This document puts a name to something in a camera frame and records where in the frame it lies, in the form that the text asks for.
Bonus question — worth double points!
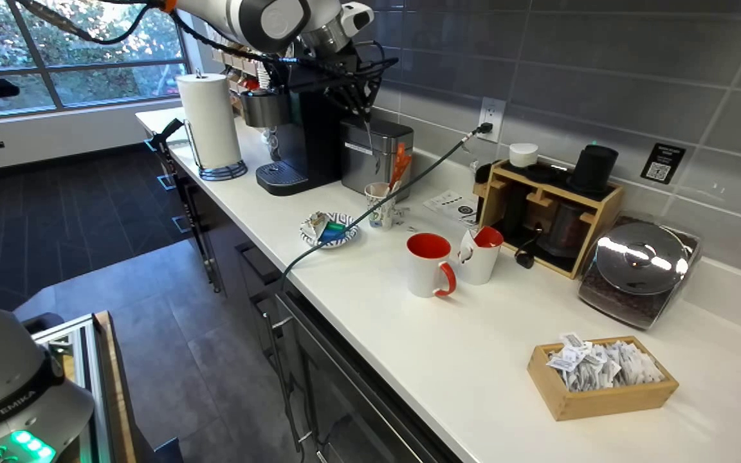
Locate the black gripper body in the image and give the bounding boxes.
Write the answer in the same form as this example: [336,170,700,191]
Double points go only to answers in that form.
[331,51,390,104]

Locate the white mug red interior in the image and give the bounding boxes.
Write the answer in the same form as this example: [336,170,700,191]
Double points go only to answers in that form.
[455,224,506,289]
[404,231,461,302]

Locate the small white cup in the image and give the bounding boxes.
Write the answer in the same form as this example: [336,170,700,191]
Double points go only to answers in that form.
[506,143,541,170]

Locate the silver metal box appliance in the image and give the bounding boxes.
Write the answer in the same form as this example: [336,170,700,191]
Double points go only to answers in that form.
[336,114,416,206]

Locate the black coffee machine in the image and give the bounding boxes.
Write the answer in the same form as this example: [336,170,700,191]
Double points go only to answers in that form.
[240,59,349,199]

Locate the blue patterned white plate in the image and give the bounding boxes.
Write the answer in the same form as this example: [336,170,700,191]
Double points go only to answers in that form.
[299,211,361,254]

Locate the white paper towel roll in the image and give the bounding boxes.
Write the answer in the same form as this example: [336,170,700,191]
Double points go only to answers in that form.
[174,69,249,182]

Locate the black stand at counter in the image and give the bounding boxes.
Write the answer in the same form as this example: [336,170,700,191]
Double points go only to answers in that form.
[147,117,223,297]

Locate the wooden storage rack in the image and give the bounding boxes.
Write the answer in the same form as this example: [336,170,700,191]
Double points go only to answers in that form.
[473,159,627,284]

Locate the black cylindrical container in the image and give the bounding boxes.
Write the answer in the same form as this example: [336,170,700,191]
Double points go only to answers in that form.
[572,143,619,202]

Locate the dark lower cabinet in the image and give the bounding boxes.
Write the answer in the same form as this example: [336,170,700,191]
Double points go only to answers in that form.
[214,230,467,463]

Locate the silver round lid appliance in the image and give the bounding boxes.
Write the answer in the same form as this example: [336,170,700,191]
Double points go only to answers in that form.
[575,216,703,335]

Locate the white sachets pile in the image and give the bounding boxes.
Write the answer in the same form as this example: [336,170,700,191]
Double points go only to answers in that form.
[546,332,666,393]

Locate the wooden sachet box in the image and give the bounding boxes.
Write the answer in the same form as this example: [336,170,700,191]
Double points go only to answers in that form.
[524,332,681,426]

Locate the black outlet cable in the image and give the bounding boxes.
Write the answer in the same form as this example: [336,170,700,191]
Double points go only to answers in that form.
[343,122,496,231]

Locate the white wall outlet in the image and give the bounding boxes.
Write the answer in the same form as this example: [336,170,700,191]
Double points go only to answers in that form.
[476,96,506,145]

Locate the black wall sign plate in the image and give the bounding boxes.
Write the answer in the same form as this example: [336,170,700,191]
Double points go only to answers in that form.
[640,143,686,186]

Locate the aluminium frame rail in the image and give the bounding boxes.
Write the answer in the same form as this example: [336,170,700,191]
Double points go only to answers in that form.
[29,310,139,463]

